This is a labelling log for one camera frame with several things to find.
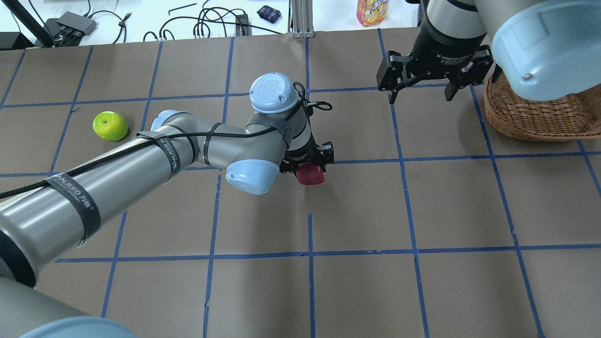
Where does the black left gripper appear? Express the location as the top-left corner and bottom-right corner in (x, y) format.
(280, 134), (335, 175)

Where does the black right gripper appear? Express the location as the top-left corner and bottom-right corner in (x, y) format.
(377, 21), (493, 105)

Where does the red apple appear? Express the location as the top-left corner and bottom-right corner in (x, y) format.
(295, 163), (325, 186)

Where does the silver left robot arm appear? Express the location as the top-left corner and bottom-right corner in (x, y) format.
(0, 72), (334, 338)

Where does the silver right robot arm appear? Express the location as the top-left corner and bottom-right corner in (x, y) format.
(376, 0), (601, 103)

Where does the wicker basket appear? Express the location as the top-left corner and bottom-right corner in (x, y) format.
(484, 72), (601, 143)

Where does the orange drink bottle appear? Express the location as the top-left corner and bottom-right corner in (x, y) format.
(356, 0), (389, 27)

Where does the dark blue pouch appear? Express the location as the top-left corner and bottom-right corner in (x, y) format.
(257, 6), (283, 24)

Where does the black power adapter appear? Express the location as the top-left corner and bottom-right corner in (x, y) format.
(235, 13), (252, 37)

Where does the black allen key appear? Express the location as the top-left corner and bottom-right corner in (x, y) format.
(168, 3), (198, 15)

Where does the green apple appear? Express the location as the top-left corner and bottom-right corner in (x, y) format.
(92, 111), (129, 141)

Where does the grey usb hub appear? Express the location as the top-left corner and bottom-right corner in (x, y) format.
(44, 11), (98, 41)

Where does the black monitor stand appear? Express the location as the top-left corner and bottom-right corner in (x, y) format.
(0, 0), (54, 50)

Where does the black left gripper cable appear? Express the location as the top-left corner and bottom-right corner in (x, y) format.
(0, 82), (333, 200)

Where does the aluminium frame post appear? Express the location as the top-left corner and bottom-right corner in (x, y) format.
(288, 0), (314, 38)

